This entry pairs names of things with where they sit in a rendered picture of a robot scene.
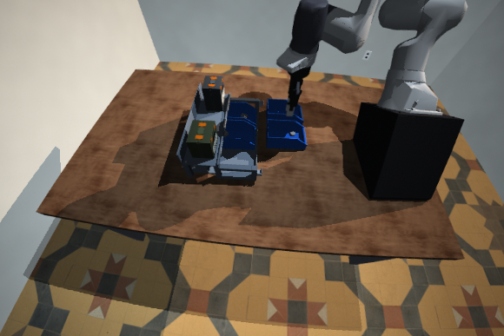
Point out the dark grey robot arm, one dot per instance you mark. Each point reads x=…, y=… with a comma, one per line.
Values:
x=405, y=87

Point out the grey metal shelf rack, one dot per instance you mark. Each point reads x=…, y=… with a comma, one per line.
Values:
x=229, y=160

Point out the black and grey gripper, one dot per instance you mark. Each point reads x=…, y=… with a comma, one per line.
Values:
x=296, y=83

